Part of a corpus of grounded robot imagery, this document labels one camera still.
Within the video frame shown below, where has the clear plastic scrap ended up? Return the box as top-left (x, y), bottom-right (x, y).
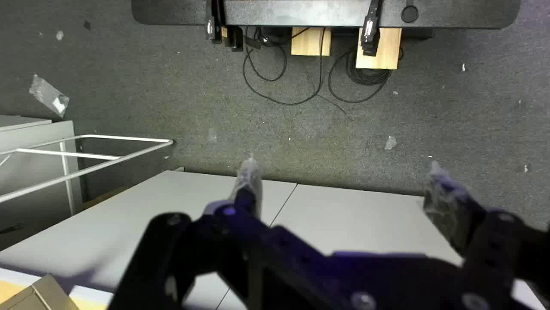
top-left (28, 72), bottom-right (73, 119)

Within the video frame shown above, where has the black desk clamp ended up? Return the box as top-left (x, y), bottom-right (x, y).
top-left (360, 0), bottom-right (387, 59)
top-left (205, 0), bottom-right (246, 53)

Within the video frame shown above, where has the large wooden block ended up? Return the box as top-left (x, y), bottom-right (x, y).
top-left (355, 26), bottom-right (405, 72)

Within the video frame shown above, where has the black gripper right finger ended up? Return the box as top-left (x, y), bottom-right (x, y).
top-left (422, 162), bottom-right (550, 310)

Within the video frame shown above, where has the white wire rack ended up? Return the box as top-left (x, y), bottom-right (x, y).
top-left (0, 133), bottom-right (176, 207)

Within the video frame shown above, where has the small wooden block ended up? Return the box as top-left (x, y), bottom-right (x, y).
top-left (289, 26), bottom-right (334, 59)

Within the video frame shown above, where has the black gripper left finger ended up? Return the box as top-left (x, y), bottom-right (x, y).
top-left (111, 157), bottom-right (324, 310)

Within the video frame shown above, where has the lavender wood topped counter cabinet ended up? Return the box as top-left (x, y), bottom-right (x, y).
top-left (0, 167), bottom-right (547, 310)

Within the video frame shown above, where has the light grey low cabinet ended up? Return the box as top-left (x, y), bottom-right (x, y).
top-left (0, 114), bottom-right (87, 250)

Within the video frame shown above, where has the beige metal file cabinet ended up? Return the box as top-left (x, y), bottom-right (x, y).
top-left (0, 274), bottom-right (80, 310)

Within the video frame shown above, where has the black floor cable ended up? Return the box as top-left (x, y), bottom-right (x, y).
top-left (241, 29), bottom-right (326, 107)
top-left (327, 45), bottom-right (399, 105)

